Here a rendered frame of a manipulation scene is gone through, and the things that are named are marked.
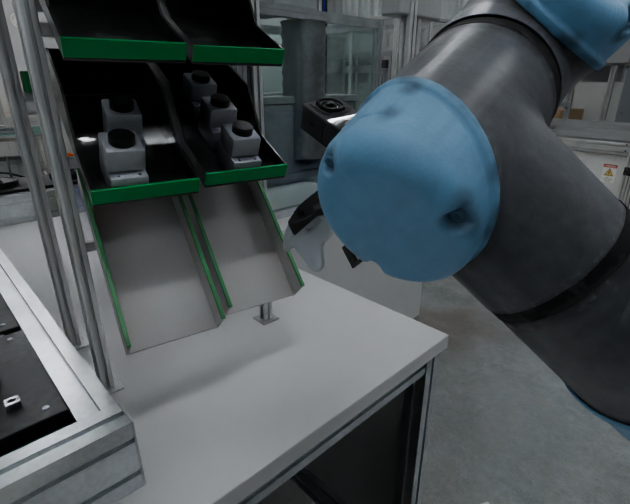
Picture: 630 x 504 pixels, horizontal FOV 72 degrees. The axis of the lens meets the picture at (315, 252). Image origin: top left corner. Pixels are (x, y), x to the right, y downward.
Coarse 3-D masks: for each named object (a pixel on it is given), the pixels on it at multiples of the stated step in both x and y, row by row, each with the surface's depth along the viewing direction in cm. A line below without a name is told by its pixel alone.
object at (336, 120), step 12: (312, 108) 40; (324, 108) 40; (336, 108) 40; (348, 108) 41; (312, 120) 40; (324, 120) 39; (336, 120) 39; (348, 120) 39; (312, 132) 40; (324, 132) 39; (336, 132) 38; (324, 144) 40
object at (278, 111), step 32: (288, 32) 140; (352, 32) 160; (288, 64) 144; (352, 64) 164; (288, 96) 147; (352, 96) 168; (288, 128) 151; (288, 160) 155; (320, 160) 166; (288, 192) 159
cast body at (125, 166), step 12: (108, 132) 51; (120, 132) 51; (132, 132) 52; (108, 144) 50; (120, 144) 50; (132, 144) 51; (108, 156) 50; (120, 156) 50; (132, 156) 51; (144, 156) 52; (108, 168) 51; (120, 168) 51; (132, 168) 52; (144, 168) 53; (108, 180) 52; (120, 180) 51; (132, 180) 52; (144, 180) 53
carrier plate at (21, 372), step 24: (24, 336) 65; (0, 360) 59; (24, 360) 59; (0, 384) 54; (24, 384) 54; (48, 384) 54; (0, 408) 50; (24, 408) 50; (48, 408) 50; (0, 432) 47; (24, 432) 48; (48, 432) 49
